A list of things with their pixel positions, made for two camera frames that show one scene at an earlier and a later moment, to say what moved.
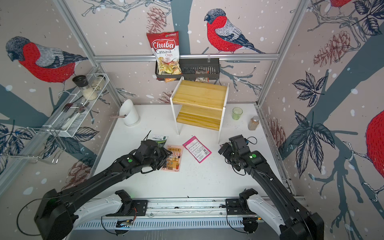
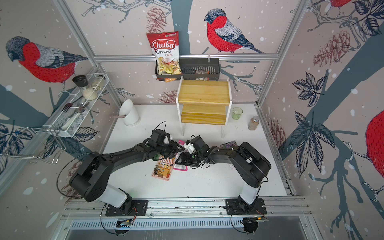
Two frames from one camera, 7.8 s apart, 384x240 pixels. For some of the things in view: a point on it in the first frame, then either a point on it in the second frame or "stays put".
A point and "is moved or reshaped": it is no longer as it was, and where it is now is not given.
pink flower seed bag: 194,146 is moved or reshaped
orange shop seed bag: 173,163 is moved or reshaped
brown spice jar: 253,123 stays put
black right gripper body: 231,156 -> 192,159
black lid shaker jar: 81,81 stays put
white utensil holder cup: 129,112 stays put
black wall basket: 193,68 stays put
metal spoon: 80,109 stays put
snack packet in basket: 202,79 stays put
